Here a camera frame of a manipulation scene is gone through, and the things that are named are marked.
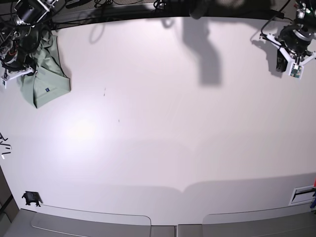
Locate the light green T-shirt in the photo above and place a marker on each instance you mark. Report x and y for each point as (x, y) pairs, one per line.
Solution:
(49, 81)

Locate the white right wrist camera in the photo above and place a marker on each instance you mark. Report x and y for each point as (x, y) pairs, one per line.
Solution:
(3, 82)

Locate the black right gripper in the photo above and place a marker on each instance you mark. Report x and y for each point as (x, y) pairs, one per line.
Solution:
(17, 69)

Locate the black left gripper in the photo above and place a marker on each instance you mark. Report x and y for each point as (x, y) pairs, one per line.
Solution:
(292, 46)

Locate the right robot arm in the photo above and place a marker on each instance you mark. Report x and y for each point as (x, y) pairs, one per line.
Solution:
(20, 37)

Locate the black hex keys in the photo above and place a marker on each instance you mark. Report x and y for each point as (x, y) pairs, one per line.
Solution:
(5, 147)

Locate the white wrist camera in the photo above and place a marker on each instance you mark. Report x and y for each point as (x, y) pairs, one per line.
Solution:
(295, 70)
(3, 82)

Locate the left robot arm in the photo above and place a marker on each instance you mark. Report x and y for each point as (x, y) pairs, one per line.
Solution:
(305, 16)

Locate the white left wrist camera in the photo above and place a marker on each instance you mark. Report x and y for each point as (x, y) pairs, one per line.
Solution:
(295, 70)

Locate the black table clamp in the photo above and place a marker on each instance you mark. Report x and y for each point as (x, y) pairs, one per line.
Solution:
(32, 197)

